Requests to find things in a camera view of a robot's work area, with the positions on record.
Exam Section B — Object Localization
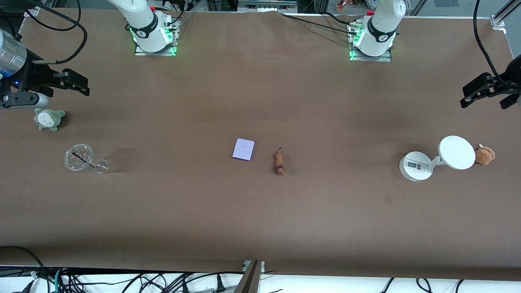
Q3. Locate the lavender card box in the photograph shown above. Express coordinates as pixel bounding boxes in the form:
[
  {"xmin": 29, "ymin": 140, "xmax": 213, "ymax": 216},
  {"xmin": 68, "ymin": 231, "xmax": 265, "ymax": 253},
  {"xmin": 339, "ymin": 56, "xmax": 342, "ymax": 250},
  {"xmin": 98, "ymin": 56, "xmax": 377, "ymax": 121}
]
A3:
[{"xmin": 232, "ymin": 138, "xmax": 255, "ymax": 162}]

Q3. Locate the brown lion figurine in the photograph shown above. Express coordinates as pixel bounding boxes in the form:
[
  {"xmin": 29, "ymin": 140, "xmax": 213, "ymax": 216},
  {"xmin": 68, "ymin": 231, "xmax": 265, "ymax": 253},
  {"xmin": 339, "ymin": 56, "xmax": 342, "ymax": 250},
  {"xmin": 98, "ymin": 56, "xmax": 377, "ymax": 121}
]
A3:
[{"xmin": 274, "ymin": 147, "xmax": 285, "ymax": 176}]

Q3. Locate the grey-green plush creature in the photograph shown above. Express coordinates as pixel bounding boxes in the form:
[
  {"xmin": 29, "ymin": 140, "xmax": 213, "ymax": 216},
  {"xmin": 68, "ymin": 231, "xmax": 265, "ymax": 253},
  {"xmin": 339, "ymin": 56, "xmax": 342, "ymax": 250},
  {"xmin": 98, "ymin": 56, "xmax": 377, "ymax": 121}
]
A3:
[{"xmin": 34, "ymin": 108, "xmax": 66, "ymax": 132}]

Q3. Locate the aluminium corner profile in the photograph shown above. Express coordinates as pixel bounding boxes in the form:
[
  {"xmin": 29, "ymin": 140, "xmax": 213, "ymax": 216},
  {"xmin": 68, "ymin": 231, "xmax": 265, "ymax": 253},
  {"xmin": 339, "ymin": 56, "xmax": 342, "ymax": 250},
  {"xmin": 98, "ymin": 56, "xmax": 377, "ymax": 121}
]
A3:
[{"xmin": 490, "ymin": 0, "xmax": 521, "ymax": 30}]

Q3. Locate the white desk lamp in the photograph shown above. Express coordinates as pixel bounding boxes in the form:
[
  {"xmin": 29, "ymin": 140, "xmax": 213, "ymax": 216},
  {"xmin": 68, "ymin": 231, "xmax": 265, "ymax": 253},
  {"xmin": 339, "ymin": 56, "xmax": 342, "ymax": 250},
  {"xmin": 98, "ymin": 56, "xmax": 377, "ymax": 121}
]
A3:
[{"xmin": 399, "ymin": 136, "xmax": 476, "ymax": 181}]

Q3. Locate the clear plastic lidded cup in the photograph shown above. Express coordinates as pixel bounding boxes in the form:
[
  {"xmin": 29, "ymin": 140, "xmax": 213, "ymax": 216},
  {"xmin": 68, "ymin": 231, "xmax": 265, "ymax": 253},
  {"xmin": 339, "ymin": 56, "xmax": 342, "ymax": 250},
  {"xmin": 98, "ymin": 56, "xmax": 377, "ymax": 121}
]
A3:
[{"xmin": 64, "ymin": 144, "xmax": 109, "ymax": 174}]

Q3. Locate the black drinking straw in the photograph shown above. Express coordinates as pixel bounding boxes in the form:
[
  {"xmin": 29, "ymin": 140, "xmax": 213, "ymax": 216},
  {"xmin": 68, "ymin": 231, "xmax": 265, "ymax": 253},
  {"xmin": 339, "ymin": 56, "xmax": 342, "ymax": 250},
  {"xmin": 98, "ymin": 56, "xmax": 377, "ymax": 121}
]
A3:
[{"xmin": 72, "ymin": 152, "xmax": 96, "ymax": 168}]

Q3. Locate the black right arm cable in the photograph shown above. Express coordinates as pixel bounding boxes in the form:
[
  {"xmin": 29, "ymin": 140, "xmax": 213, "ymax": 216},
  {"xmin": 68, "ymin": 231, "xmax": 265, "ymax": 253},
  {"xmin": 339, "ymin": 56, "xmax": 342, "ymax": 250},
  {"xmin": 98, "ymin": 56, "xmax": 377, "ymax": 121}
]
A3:
[{"xmin": 22, "ymin": 0, "xmax": 88, "ymax": 66}]

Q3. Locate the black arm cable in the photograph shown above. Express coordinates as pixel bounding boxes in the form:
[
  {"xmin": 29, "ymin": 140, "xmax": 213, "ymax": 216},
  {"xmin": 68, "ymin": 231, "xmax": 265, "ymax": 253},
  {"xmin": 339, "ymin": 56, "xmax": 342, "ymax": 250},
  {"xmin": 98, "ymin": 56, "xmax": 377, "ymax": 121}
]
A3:
[
  {"xmin": 473, "ymin": 0, "xmax": 511, "ymax": 86},
  {"xmin": 22, "ymin": 0, "xmax": 88, "ymax": 66}
]

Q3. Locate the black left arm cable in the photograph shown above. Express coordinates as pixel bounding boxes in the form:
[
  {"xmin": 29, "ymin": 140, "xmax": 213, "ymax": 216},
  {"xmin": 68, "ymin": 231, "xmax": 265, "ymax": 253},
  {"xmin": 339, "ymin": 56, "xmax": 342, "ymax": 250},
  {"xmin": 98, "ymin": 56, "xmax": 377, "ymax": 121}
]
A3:
[{"xmin": 473, "ymin": 0, "xmax": 511, "ymax": 86}]

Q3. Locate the brown plush keychain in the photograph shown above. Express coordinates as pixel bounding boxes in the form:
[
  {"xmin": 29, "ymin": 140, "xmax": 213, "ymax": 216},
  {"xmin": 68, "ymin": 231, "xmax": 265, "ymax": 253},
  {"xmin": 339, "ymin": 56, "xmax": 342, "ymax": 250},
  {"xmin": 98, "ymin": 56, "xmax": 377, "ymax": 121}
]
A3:
[{"xmin": 475, "ymin": 144, "xmax": 496, "ymax": 165}]

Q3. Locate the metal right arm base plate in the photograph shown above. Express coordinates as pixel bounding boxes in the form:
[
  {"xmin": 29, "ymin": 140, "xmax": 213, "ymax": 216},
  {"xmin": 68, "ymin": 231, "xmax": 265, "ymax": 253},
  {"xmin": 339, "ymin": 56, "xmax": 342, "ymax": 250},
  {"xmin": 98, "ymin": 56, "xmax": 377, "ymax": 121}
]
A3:
[{"xmin": 134, "ymin": 16, "xmax": 180, "ymax": 57}]

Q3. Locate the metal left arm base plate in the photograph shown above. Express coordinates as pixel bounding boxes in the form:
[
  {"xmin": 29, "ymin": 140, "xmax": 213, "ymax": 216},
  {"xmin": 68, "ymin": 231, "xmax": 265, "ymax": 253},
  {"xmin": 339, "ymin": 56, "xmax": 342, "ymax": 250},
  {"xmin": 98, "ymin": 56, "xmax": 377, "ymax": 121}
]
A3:
[{"xmin": 349, "ymin": 22, "xmax": 392, "ymax": 62}]

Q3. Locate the black looping cable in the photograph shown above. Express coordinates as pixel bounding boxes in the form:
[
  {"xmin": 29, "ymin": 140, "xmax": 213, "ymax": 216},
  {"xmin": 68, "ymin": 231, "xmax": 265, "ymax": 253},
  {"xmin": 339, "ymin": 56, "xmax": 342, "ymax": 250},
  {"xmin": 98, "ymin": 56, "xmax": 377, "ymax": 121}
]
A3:
[{"xmin": 0, "ymin": 246, "xmax": 46, "ymax": 282}]

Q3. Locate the black cable across table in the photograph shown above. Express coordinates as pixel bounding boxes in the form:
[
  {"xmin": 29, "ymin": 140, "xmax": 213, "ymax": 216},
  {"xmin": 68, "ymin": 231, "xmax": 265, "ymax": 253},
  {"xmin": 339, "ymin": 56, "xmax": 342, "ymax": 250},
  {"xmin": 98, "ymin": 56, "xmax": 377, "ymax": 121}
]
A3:
[{"xmin": 280, "ymin": 12, "xmax": 361, "ymax": 33}]

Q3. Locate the grey metal rail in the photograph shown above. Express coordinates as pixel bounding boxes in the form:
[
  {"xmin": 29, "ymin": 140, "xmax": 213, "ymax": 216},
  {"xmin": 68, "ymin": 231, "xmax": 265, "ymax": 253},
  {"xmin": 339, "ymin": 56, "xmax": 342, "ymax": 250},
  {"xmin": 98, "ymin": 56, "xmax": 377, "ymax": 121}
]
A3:
[{"xmin": 237, "ymin": 0, "xmax": 298, "ymax": 13}]

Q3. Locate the aluminium frame post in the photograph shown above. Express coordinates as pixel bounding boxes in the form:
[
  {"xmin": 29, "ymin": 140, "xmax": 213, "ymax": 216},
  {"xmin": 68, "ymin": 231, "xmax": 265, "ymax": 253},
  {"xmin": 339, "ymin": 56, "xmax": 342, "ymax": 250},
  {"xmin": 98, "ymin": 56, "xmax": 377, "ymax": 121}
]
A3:
[{"xmin": 234, "ymin": 260, "xmax": 265, "ymax": 293}]

